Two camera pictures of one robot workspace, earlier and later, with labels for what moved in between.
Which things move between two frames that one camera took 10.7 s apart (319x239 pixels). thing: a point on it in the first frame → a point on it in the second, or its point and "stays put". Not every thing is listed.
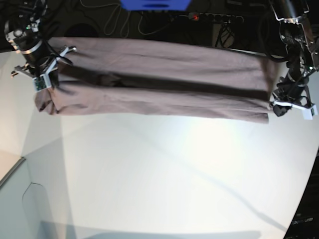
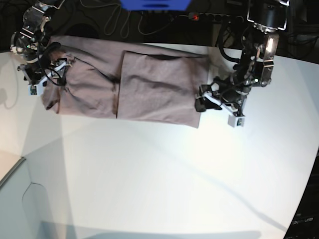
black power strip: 215,17 stays put
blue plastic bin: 155,5 stays put
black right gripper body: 292,88 → 231,90
